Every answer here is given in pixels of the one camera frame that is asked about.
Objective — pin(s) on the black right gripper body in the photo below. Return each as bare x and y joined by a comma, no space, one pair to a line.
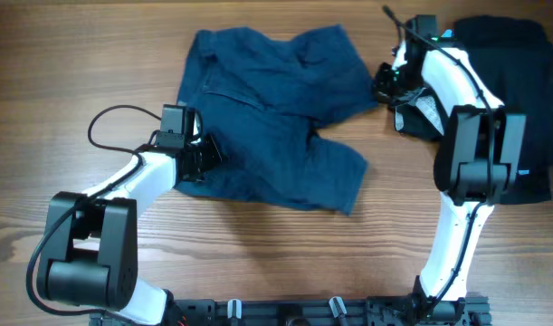
390,83

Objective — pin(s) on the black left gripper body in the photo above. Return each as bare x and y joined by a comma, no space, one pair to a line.
206,156

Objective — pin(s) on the navy blue denim shorts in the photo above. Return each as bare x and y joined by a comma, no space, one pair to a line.
264,101

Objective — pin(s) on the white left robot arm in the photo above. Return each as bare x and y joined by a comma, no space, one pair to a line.
87,261

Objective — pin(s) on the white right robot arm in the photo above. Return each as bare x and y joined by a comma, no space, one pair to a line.
478,156

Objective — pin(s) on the black shorts with blue lining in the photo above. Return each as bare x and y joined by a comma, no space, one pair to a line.
514,59

